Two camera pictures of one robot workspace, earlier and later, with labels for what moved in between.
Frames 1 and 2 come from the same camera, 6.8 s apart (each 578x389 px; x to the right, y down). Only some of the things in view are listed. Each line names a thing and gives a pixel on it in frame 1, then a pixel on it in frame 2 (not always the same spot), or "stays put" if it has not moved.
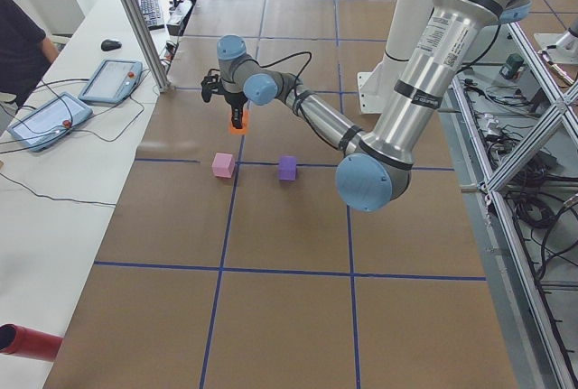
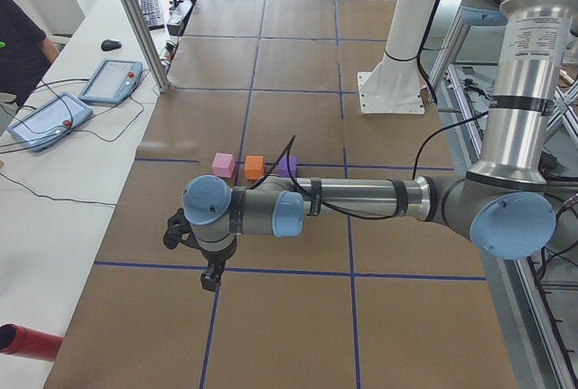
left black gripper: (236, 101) → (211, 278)
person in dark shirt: (26, 52) stays put
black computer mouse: (107, 45) stays put
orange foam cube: (245, 125) → (254, 167)
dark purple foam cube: (287, 168) stays put
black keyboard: (148, 1) stays put
